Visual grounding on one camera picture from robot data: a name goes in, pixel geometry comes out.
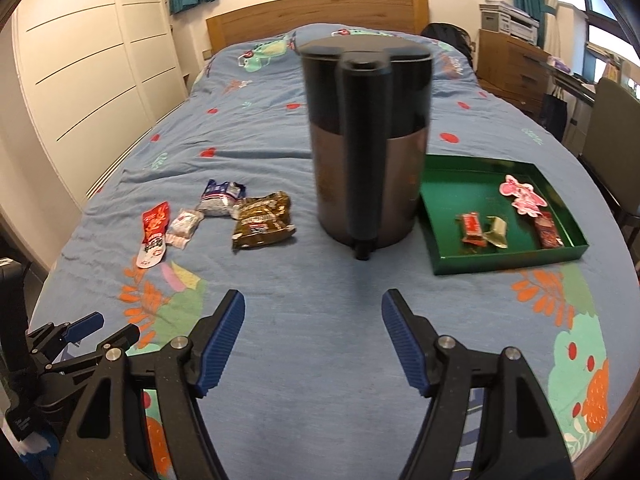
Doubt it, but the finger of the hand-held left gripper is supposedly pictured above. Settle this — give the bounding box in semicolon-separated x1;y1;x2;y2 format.
26;312;105;361
42;323;141;386

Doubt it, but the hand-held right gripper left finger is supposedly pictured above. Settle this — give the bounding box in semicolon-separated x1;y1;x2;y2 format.
50;289;247;480

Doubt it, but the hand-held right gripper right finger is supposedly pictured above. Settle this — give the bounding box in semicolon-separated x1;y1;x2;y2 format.
381;288;576;480

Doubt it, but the small red candy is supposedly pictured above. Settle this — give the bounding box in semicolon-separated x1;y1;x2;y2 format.
456;213;488;247

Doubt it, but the small green beige candy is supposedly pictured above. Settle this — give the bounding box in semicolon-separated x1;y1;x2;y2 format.
484;216;511;250

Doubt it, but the green cardboard tray box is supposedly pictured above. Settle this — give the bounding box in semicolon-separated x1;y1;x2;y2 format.
419;154;590;277

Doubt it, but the dark red snack packet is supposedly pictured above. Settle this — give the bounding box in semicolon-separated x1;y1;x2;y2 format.
532;211;565;250

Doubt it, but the pink cartoon snack packet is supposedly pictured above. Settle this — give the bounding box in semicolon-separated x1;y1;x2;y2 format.
499;175;549;218

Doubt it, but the red and white snack pouch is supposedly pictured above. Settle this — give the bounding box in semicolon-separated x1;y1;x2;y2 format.
136;201;171;270

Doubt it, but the clear white snack packet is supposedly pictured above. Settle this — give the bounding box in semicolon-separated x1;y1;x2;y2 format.
167;208;205;241

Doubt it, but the brown nut snack packet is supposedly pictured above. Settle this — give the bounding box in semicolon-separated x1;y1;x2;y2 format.
231;191;297;253

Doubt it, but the blue and white snack packet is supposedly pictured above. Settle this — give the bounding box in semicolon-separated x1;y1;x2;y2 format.
196;179;247;218

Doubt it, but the black and grey electric kettle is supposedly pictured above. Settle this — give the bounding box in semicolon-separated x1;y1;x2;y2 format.
298;36;435;261

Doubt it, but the white wardrobe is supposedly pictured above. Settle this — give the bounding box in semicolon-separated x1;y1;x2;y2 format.
12;0;191;196

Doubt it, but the black shopping bag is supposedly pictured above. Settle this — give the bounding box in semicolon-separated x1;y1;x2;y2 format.
540;86;568;136

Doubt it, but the wooden dresser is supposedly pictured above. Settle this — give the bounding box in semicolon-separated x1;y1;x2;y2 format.
475;29;553;116

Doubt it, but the grey chair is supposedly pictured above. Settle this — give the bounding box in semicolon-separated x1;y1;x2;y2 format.
579;77;640;241

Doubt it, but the black backpack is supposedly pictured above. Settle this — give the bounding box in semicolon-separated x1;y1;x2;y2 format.
421;22;475;68

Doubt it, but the dark desk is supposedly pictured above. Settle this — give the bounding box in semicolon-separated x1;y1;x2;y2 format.
547;60;601;106

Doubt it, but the wooden bed headboard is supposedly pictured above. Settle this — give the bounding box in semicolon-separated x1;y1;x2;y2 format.
206;0;431;56

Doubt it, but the white printer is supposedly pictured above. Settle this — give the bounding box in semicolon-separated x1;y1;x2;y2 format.
479;2;541;46

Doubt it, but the window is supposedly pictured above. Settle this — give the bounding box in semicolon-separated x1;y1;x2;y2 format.
555;0;640;81

